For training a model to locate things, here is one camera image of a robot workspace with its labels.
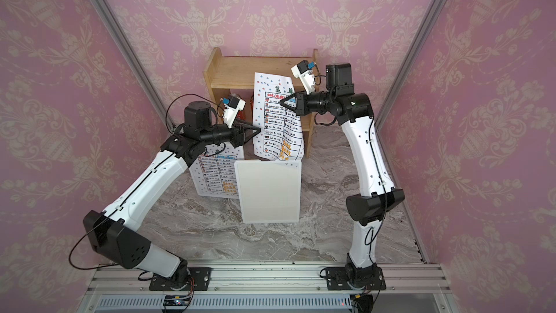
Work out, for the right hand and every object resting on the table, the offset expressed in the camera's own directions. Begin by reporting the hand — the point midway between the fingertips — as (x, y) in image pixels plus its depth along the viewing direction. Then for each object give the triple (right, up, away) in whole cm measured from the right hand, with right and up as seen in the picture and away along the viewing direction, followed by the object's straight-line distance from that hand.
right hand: (283, 102), depth 67 cm
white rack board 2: (-5, -29, +10) cm, 31 cm away
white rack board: (-28, -24, +18) cm, 41 cm away
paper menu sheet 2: (-1, -10, +5) cm, 11 cm away
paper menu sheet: (-27, -24, +18) cm, 41 cm away
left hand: (-9, -8, +4) cm, 13 cm away
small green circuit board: (-36, -65, +5) cm, 74 cm away
